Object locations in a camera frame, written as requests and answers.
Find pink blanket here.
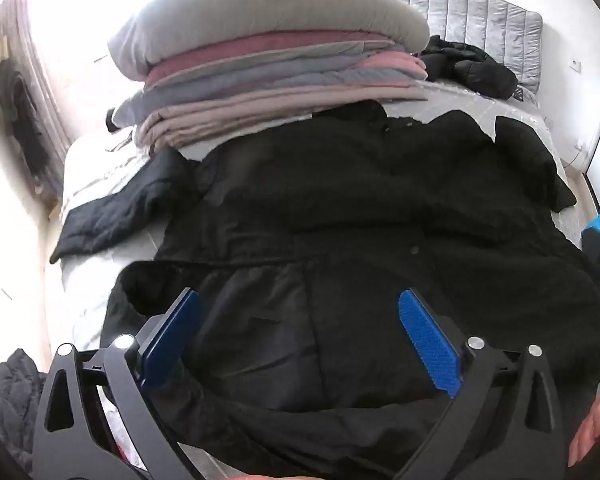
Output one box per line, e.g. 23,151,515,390
357,51,428,81

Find stack of folded blankets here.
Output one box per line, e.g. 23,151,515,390
107,0,431,81

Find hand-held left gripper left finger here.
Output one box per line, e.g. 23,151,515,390
30,287,203,480

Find bed with grey checked bedspread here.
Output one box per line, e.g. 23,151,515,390
50,77,583,480

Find blue-grey quilt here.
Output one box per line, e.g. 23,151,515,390
112,52,426,126

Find black padded coat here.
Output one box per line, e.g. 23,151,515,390
50,100,600,480

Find black puffer jacket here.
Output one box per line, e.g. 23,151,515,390
420,35,520,101

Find maroon blanket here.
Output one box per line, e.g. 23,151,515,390
145,30,406,91

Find window curtain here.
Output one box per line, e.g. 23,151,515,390
5,0,76,181

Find dark grey puffer jacket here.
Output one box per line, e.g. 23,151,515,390
0,349,48,476

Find person's right hand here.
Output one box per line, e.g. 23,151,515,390
567,375,600,468

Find grey quilted headboard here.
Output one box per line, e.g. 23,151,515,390
375,0,545,92

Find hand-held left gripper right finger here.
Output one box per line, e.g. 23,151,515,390
392,287,573,480

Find beige blanket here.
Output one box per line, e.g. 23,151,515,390
132,82,431,153

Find dark hanging clothes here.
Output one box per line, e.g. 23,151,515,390
0,57,51,176

